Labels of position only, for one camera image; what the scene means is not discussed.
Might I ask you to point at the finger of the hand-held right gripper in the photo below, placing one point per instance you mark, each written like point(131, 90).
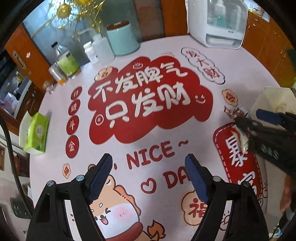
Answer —
point(251, 127)
point(268, 115)

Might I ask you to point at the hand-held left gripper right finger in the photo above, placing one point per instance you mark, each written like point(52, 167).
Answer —
point(196, 178)

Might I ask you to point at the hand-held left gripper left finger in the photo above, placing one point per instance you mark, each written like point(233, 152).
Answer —
point(103, 178)

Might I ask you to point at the dark red snack packet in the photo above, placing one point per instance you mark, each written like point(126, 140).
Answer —
point(239, 139)

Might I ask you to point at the white plastic storage bin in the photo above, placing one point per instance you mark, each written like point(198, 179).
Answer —
point(272, 97)

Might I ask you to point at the person's right hand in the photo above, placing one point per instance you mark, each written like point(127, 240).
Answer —
point(286, 192)

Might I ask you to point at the printed pink tablecloth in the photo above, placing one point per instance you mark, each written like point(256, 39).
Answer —
point(150, 143)

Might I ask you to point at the wooden cabinet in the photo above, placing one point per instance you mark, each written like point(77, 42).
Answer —
point(261, 46)

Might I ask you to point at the green tissue pack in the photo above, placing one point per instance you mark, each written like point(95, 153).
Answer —
point(37, 132)

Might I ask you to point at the small clear glass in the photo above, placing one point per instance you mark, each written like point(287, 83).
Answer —
point(49, 87)

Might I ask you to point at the white bottle teal label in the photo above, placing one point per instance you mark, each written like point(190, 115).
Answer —
point(220, 16)

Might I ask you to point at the white countertop appliance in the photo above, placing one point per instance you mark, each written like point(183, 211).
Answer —
point(196, 27)

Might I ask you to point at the glass jar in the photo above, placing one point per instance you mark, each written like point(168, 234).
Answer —
point(56, 73)

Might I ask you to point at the clear bottle green label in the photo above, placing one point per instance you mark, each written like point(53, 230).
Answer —
point(68, 64)

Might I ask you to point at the white pill bottle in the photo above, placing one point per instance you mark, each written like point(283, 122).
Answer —
point(91, 53)

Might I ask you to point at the white squeeze bottle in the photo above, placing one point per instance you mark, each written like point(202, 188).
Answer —
point(104, 49)

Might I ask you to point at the wooden door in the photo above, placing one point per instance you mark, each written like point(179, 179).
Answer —
point(173, 18)

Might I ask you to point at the mint canister brown lid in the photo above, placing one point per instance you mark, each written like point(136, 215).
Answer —
point(122, 39)

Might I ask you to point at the gold flower ornament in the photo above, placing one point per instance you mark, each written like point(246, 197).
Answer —
point(63, 8)

